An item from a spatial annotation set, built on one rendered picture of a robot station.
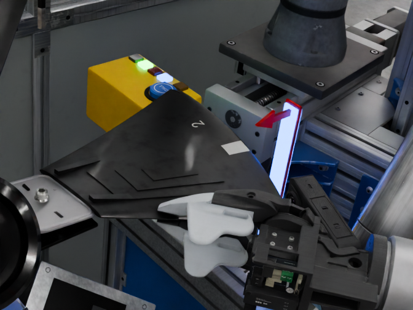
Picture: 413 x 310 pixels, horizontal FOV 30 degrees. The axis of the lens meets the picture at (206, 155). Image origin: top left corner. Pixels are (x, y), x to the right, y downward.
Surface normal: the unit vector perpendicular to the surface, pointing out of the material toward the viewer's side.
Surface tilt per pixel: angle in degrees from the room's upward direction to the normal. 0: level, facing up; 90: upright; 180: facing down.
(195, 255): 10
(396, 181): 63
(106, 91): 90
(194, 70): 90
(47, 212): 8
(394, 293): 70
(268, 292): 6
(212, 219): 6
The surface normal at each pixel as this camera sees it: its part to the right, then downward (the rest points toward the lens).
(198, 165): 0.30, -0.76
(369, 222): -0.75, -0.24
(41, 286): 0.58, -0.15
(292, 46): -0.41, 0.18
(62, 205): 0.13, -0.89
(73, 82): 0.65, 0.49
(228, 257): 0.09, -0.72
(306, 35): -0.13, 0.26
